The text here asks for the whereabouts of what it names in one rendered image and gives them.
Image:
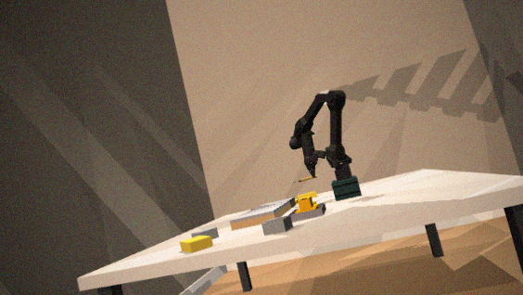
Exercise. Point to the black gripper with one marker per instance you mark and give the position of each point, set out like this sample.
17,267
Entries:
310,160

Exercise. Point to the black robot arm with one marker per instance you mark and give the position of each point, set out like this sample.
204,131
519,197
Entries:
335,154

